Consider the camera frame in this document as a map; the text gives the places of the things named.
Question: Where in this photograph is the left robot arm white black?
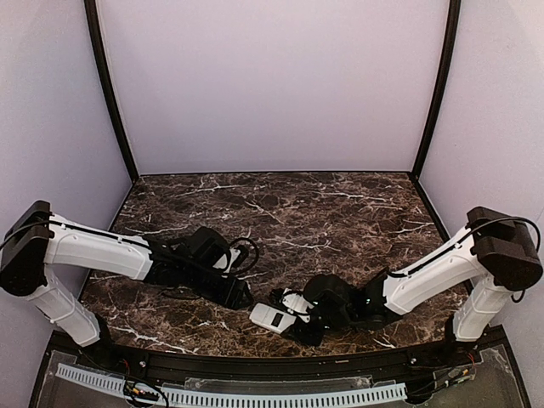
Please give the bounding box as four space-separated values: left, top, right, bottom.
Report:
1 201 253 348

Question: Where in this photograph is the black frame post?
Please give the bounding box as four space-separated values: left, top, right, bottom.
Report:
411 0 462 182
83 0 139 184

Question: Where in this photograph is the right black frame post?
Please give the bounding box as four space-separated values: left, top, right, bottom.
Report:
411 0 462 182

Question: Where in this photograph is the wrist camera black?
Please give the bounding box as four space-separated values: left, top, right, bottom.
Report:
269 288 314 323
213 246 249 274

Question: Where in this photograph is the white cable duct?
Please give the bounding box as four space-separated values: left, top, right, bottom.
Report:
163 383 407 408
55 363 125 398

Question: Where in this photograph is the black front rail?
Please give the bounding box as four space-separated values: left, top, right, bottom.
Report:
83 326 468 382

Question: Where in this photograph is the left white cable duct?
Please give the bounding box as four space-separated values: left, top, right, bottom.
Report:
55 363 125 398

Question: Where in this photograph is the left black frame post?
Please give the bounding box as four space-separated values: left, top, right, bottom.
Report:
83 0 139 184

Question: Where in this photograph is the right white cable duct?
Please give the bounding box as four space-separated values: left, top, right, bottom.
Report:
163 383 407 408

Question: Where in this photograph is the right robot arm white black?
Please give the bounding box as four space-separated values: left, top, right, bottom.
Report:
281 207 543 346

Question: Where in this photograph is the white red remote control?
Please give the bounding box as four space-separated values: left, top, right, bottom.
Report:
249 303 297 334

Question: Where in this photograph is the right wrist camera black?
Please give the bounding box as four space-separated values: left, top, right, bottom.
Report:
269 288 314 323

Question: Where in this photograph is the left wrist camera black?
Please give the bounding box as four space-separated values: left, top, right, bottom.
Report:
213 246 249 274

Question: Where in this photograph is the left camera cable black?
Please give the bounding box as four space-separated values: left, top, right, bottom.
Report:
224 237 260 276

